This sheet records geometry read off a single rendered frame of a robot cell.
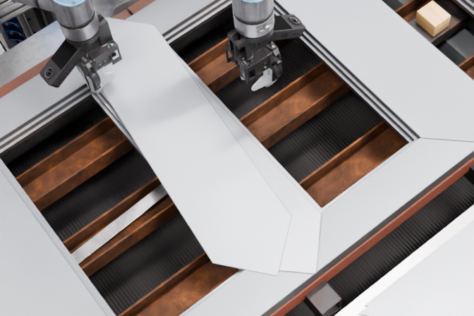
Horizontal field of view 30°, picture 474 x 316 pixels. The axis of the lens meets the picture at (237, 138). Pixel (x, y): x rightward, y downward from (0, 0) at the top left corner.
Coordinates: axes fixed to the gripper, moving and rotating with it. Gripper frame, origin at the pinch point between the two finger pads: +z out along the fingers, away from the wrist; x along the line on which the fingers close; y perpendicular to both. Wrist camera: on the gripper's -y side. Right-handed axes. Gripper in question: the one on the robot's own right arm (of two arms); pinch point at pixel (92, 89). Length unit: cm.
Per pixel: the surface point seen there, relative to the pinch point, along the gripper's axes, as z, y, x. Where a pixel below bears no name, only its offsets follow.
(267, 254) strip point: 1, 5, -53
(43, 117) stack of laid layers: 2.0, -11.7, 2.4
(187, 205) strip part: 0.6, -0.3, -35.1
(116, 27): 0.6, 13.5, 11.1
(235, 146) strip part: 0.6, 15.4, -30.5
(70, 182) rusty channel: 14.9, -14.3, -7.1
